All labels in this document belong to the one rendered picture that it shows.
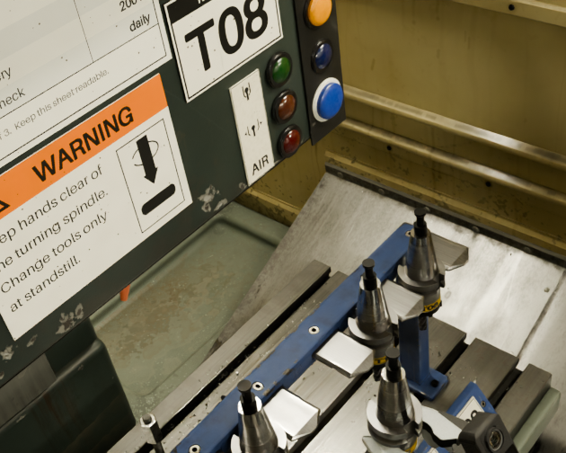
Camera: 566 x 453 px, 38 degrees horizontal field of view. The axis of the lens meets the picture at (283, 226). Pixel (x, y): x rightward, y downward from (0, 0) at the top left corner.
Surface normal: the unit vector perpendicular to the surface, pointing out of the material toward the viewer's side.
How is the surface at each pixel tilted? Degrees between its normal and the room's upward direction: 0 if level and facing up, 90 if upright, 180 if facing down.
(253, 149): 90
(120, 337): 0
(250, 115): 90
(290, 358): 0
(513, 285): 24
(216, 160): 90
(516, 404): 0
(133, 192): 90
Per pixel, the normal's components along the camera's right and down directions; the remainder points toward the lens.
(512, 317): -0.37, -0.46
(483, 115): -0.65, 0.56
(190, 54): 0.75, 0.36
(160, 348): -0.13, -0.75
